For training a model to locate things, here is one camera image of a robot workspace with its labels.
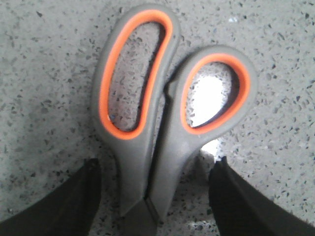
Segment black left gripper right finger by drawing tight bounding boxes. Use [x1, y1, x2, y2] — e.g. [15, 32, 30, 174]
[209, 156, 315, 236]

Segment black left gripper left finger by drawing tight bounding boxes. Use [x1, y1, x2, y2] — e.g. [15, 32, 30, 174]
[0, 159, 101, 236]

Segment grey and orange scissors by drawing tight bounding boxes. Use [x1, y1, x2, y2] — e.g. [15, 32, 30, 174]
[91, 3, 258, 236]

